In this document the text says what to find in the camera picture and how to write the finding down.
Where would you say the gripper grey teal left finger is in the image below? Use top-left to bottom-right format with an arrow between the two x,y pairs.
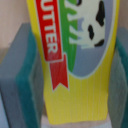
0,23 -> 43,128

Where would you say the gripper grey teal right finger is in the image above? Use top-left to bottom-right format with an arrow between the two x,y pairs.
108,27 -> 128,128

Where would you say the yellow toy butter box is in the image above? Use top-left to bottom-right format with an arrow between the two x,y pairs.
26,0 -> 120,125

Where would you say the round wooden plate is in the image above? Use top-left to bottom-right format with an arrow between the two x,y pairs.
0,0 -> 29,51

